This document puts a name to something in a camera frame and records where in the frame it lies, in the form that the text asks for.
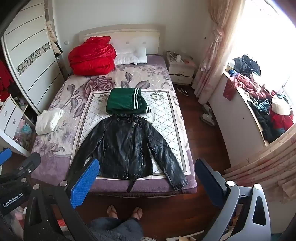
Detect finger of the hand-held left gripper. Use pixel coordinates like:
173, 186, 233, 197
13, 152, 41, 184
0, 148, 12, 166

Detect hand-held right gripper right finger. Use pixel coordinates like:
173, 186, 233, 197
195, 158, 271, 241

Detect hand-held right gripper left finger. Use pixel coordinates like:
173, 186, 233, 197
23, 159, 100, 241

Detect black leather jacket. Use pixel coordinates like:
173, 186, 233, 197
65, 113, 188, 193

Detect pile of clothes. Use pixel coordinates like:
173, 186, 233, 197
223, 54, 294, 144

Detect white drawer unit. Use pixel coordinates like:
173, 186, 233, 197
0, 96, 31, 157

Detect person's left foot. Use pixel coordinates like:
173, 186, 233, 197
107, 205, 119, 220

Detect person's foot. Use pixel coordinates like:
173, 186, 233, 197
131, 206, 143, 220
107, 205, 119, 220

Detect white garment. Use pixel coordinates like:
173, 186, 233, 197
35, 108, 64, 135

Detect person's grey fleece pants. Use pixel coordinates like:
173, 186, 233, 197
88, 217, 144, 241

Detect white window bench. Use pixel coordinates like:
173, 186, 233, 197
208, 72, 271, 167

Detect person's right foot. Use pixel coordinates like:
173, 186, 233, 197
131, 206, 143, 220

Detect pink curtain panel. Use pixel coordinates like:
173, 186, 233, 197
223, 130, 296, 204

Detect quilted diamond pattern mat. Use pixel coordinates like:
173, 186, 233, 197
73, 91, 192, 180

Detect green striped garment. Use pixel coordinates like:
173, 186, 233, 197
106, 88, 152, 115

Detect white sliding door wardrobe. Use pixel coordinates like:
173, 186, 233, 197
0, 0, 65, 115

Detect white nightstand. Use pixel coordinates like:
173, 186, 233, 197
163, 51, 197, 85

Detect red quilt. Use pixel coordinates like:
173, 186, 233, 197
68, 36, 117, 76

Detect hanging cream garment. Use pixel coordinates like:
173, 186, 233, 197
46, 20, 63, 55

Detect white pillow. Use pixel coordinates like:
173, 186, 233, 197
114, 47, 148, 65

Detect tied pink curtain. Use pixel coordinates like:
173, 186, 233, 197
193, 0, 245, 105

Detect bed with cream headboard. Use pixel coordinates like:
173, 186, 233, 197
30, 24, 198, 197

